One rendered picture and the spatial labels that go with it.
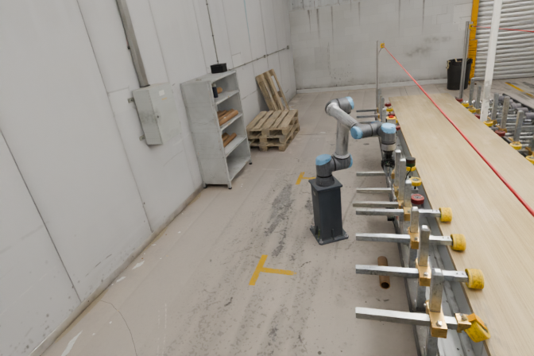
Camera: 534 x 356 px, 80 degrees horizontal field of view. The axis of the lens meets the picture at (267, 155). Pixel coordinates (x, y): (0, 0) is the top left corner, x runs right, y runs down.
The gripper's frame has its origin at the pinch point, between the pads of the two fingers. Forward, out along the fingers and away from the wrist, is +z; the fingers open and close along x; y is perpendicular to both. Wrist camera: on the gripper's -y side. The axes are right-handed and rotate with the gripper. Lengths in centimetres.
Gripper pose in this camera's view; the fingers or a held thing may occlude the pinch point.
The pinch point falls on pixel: (388, 174)
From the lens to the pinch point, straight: 238.1
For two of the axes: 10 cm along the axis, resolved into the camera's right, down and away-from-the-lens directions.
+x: 9.6, -0.3, -2.8
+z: 1.3, 9.2, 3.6
